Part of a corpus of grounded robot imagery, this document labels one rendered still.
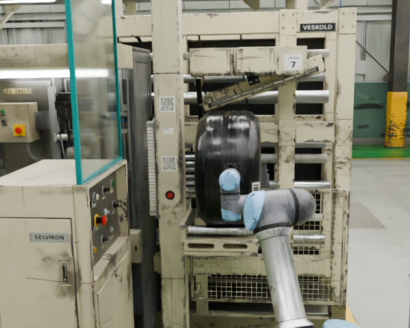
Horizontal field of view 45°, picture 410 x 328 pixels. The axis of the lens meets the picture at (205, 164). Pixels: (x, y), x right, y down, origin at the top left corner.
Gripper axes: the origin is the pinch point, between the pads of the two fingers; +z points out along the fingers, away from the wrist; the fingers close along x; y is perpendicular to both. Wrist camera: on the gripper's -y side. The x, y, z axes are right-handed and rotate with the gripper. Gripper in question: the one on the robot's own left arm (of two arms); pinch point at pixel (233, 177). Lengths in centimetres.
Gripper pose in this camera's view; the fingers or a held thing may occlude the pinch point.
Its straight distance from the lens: 218.5
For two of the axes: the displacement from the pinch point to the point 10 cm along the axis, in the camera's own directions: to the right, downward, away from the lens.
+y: 0.0, -10.0, -0.7
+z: 1.0, -0.7, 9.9
